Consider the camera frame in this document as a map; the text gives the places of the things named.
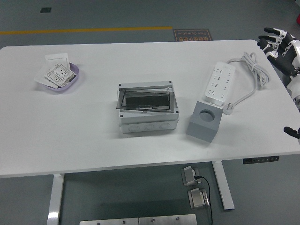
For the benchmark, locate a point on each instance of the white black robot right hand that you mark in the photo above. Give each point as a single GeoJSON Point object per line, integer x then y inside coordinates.
{"type": "Point", "coordinates": [284, 63]}

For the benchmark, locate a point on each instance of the transparent grey box lid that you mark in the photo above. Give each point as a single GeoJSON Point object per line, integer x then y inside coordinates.
{"type": "Point", "coordinates": [145, 99]}

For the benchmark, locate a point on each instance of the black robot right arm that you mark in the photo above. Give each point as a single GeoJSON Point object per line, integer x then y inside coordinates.
{"type": "Point", "coordinates": [291, 132]}

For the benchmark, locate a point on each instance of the grey cube with round hole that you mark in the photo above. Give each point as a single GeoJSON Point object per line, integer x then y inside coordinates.
{"type": "Point", "coordinates": [199, 131]}

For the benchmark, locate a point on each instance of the grey plastic junction box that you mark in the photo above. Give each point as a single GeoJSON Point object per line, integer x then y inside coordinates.
{"type": "Point", "coordinates": [147, 126]}

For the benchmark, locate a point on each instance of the red object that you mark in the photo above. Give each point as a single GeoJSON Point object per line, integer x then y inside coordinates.
{"type": "Point", "coordinates": [298, 19]}

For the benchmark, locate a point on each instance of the white power strip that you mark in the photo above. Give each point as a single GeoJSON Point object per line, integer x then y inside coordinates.
{"type": "Point", "coordinates": [218, 79]}

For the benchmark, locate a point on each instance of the brown floor sign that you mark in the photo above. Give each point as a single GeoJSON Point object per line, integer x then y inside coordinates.
{"type": "Point", "coordinates": [192, 35]}

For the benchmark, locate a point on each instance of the black table control panel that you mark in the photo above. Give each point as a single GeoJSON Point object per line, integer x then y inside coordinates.
{"type": "Point", "coordinates": [253, 160]}

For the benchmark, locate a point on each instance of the white table leg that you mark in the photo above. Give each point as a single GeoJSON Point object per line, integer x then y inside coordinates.
{"type": "Point", "coordinates": [55, 199]}
{"type": "Point", "coordinates": [223, 187]}

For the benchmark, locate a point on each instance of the silver foot pedal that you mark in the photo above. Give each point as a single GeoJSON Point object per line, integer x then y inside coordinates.
{"type": "Point", "coordinates": [198, 199]}
{"type": "Point", "coordinates": [188, 175]}

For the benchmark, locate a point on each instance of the white socket panel with print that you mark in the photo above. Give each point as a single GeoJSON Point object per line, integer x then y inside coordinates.
{"type": "Point", "coordinates": [60, 75]}

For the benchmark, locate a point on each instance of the white flat cover plate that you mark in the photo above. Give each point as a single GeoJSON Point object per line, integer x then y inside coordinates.
{"type": "Point", "coordinates": [40, 77]}

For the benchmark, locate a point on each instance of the dark square floor hatch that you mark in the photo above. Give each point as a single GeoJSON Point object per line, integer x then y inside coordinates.
{"type": "Point", "coordinates": [45, 9]}

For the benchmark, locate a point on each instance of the grey metal base plate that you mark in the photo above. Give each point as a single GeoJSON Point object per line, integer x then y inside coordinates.
{"type": "Point", "coordinates": [167, 220]}
{"type": "Point", "coordinates": [107, 222]}

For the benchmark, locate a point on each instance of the plain white switch plate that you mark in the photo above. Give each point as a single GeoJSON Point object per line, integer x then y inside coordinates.
{"type": "Point", "coordinates": [56, 59]}

